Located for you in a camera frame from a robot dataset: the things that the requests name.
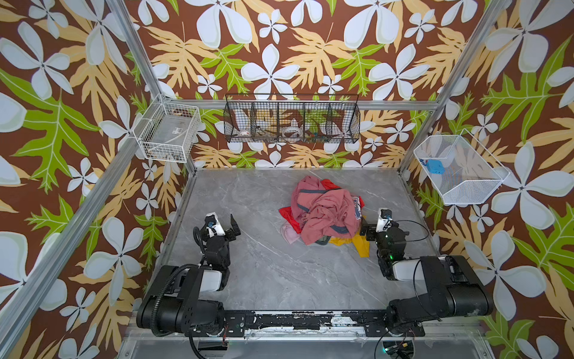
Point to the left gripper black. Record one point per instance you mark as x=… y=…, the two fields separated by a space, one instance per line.
x=220 y=238

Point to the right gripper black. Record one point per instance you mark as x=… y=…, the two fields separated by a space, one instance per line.
x=374 y=231

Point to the green cloth with grey trim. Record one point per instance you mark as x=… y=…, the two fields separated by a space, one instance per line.
x=323 y=240

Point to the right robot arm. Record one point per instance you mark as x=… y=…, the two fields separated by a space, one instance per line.
x=444 y=287

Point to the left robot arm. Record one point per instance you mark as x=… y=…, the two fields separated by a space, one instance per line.
x=173 y=305

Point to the yellow cloth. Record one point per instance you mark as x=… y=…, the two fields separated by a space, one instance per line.
x=360 y=244

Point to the patterned blue cloth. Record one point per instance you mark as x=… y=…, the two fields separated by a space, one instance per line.
x=357 y=208

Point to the light pink cloth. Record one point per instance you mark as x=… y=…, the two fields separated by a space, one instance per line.
x=289 y=234

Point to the dusty pink cloth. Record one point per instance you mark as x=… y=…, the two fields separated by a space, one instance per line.
x=323 y=208

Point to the blue object in basket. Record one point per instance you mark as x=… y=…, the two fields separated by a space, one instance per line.
x=435 y=166

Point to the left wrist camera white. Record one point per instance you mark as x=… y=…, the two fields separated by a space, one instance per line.
x=215 y=231

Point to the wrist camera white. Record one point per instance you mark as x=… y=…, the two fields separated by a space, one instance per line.
x=385 y=220
x=215 y=231

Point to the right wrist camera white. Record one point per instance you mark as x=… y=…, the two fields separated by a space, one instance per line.
x=385 y=220

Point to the white wire basket right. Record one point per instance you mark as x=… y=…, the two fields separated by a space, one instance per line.
x=472 y=173

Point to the white wire basket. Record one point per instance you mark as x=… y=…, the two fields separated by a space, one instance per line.
x=167 y=130
x=472 y=173

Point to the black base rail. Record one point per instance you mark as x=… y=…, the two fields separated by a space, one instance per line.
x=362 y=323

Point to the white wire basket left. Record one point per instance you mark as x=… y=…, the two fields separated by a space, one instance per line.
x=167 y=130

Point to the black wire basket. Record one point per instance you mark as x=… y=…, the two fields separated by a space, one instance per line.
x=311 y=118

